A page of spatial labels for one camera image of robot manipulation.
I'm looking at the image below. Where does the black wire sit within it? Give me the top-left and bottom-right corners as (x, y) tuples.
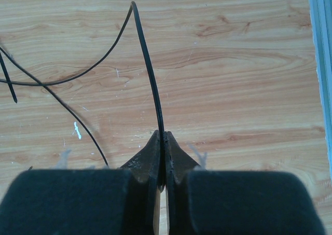
(0, 1), (167, 142)
(0, 46), (109, 168)

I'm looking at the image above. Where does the black zip tie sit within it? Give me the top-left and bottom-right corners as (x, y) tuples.
(0, 54), (18, 103)

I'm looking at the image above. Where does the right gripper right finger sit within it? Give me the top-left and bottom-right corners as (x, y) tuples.
(165, 132), (326, 234)

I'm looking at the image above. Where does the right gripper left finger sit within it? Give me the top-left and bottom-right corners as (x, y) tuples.
(1, 131), (164, 234)

